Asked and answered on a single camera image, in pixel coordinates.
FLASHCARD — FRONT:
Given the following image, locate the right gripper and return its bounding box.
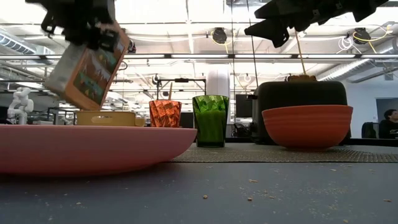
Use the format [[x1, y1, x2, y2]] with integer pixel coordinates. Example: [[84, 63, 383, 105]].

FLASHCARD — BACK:
[[244, 0, 354, 49]]

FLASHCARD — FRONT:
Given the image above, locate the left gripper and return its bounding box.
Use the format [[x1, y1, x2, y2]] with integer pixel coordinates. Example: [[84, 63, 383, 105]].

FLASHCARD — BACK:
[[26, 0, 122, 53]]

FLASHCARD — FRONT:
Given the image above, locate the orange cereal box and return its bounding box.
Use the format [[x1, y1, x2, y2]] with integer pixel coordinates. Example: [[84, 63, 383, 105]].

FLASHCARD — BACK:
[[43, 20, 131, 112]]

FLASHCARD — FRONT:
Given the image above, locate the brown toast slice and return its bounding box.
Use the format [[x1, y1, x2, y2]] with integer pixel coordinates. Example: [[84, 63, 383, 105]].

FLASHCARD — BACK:
[[285, 73, 318, 83]]

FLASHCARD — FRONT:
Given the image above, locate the red faceted cup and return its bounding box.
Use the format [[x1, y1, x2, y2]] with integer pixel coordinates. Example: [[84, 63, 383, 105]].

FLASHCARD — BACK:
[[148, 99, 183, 128]]

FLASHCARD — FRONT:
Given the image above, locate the pink plate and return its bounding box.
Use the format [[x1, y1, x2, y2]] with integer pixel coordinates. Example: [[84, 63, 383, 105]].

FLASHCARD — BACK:
[[0, 123, 198, 177]]

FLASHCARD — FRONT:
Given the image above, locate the black toaster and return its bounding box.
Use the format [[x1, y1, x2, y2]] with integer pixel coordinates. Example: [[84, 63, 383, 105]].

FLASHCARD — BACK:
[[251, 80, 352, 146]]

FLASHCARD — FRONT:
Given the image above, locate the yellow plastic bin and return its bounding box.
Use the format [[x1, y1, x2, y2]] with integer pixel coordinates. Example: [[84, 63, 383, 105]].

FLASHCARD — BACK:
[[76, 111, 146, 128]]

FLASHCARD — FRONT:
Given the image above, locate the black monitor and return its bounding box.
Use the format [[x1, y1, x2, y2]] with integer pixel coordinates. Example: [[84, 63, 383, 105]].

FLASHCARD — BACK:
[[235, 94, 253, 118]]

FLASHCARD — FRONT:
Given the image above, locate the red bowl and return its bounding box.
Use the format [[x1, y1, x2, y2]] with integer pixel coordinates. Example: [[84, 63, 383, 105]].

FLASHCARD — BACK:
[[261, 105, 354, 150]]

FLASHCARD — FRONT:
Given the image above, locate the green faceted cup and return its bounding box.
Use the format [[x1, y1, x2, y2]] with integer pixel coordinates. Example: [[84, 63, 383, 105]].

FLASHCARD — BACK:
[[192, 95, 230, 148]]

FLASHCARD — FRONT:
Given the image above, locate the grey woven placemat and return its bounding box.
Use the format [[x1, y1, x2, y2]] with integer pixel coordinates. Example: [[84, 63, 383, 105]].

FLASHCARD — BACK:
[[169, 142, 398, 164]]

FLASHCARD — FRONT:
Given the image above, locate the black office chair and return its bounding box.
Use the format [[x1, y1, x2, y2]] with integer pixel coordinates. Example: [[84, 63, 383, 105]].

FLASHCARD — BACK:
[[361, 121, 379, 139]]

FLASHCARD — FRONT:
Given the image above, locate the person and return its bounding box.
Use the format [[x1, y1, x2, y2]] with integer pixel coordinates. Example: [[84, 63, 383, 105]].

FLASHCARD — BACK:
[[378, 108, 398, 139]]

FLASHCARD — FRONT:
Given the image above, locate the yellow hanging cable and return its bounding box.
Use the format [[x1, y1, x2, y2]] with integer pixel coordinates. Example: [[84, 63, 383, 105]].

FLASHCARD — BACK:
[[294, 30, 308, 76]]

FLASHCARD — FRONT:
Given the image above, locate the black ceiling cable reel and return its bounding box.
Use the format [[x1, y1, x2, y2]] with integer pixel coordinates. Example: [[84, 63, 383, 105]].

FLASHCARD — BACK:
[[353, 27, 371, 45], [213, 27, 228, 45]]

